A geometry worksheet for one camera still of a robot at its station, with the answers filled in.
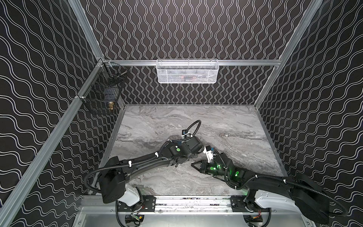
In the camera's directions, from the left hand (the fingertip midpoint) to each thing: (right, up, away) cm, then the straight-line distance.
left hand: (197, 151), depth 77 cm
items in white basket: (-2, +45, +17) cm, 49 cm away
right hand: (-3, -8, -1) cm, 8 cm away
